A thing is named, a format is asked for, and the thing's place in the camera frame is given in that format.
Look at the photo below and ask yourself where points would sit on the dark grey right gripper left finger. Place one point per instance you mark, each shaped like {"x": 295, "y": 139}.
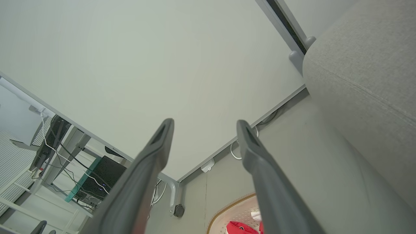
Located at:
{"x": 133, "y": 185}

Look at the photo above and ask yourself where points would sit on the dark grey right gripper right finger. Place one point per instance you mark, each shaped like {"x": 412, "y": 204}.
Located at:
{"x": 276, "y": 195}

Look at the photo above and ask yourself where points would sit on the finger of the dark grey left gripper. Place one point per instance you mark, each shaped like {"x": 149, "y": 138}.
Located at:
{"x": 39, "y": 228}

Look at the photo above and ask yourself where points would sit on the red garment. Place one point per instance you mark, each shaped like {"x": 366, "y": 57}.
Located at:
{"x": 240, "y": 228}

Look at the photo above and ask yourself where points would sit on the grey fabric sofa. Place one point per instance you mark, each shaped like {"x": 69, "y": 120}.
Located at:
{"x": 367, "y": 84}

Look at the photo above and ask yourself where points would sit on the black computer tower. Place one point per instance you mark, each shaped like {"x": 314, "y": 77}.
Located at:
{"x": 105, "y": 175}

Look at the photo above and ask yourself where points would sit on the grey partition leg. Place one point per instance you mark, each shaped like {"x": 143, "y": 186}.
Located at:
{"x": 174, "y": 195}

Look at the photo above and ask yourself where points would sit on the white perforated laundry basket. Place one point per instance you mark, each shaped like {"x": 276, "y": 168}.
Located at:
{"x": 237, "y": 211}

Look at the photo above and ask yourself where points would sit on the black caster wheel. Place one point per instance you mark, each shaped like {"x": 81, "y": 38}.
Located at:
{"x": 178, "y": 210}

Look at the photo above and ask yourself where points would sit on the white plug box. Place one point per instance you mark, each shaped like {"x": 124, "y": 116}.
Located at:
{"x": 208, "y": 165}

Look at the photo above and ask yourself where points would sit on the black monitor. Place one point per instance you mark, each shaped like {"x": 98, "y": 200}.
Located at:
{"x": 52, "y": 139}

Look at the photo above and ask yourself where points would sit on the white partition panel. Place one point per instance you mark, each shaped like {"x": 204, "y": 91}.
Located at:
{"x": 136, "y": 65}

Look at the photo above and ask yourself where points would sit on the grey partition foot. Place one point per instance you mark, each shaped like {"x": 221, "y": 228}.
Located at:
{"x": 296, "y": 57}

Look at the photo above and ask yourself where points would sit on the grey desk frame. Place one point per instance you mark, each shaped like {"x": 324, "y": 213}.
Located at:
{"x": 70, "y": 146}

